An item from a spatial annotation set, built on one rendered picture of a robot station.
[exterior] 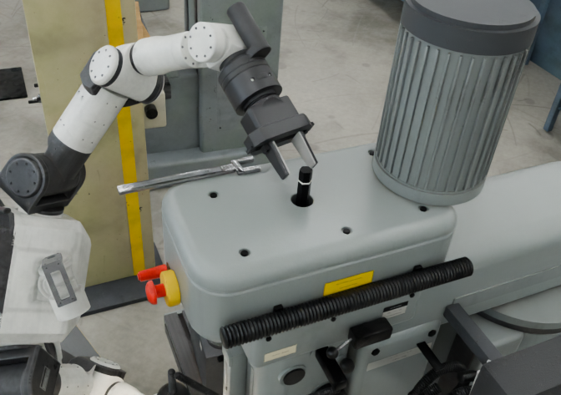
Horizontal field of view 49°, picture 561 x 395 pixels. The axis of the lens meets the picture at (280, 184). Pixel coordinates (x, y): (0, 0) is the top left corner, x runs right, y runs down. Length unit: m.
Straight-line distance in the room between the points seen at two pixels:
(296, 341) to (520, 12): 0.63
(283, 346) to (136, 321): 2.28
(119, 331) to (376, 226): 2.43
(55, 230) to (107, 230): 1.90
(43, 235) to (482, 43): 0.91
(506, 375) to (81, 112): 0.90
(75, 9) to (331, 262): 1.88
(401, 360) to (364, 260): 0.37
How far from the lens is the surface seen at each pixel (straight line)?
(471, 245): 1.23
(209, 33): 1.03
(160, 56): 1.16
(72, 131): 1.29
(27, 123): 4.92
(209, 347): 1.74
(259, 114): 0.99
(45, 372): 1.40
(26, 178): 1.31
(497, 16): 0.96
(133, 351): 3.21
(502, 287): 1.34
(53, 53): 2.68
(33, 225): 1.34
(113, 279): 3.48
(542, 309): 1.45
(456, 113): 0.97
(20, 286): 1.34
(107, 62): 1.21
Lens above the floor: 2.53
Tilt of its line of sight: 38 degrees down
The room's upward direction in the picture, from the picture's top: 5 degrees clockwise
